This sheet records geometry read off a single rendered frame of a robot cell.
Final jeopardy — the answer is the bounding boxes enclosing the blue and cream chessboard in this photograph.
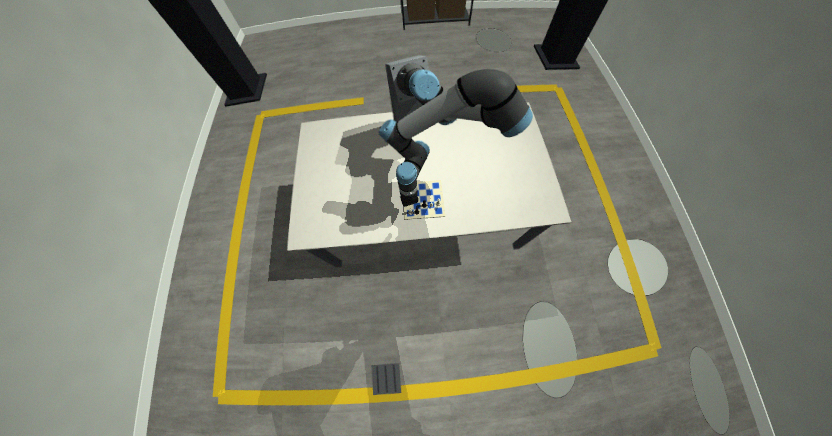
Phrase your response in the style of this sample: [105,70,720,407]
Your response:
[404,180,445,220]

